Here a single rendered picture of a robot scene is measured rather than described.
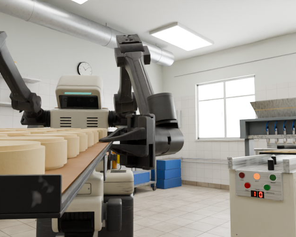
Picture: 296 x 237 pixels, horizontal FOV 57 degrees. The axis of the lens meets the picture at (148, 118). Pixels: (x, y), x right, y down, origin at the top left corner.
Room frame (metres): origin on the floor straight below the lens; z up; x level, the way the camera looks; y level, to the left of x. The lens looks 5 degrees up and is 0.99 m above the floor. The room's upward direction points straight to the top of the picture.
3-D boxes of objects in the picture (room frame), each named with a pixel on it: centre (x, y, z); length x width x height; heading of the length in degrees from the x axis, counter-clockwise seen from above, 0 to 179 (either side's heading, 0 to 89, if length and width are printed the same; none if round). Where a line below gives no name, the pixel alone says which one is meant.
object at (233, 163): (2.33, -1.09, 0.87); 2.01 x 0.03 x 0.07; 141
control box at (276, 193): (1.48, -0.59, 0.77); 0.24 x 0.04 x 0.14; 51
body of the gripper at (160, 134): (0.54, 0.00, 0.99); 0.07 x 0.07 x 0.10; 50
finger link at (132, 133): (0.48, 0.05, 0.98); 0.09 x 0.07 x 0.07; 140
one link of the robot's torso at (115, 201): (1.40, 0.27, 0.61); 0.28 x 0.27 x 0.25; 95
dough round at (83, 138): (0.30, 0.09, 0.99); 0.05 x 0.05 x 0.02
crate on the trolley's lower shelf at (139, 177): (5.57, 0.28, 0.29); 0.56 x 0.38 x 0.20; 146
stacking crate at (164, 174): (6.23, -0.41, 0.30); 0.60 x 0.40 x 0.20; 138
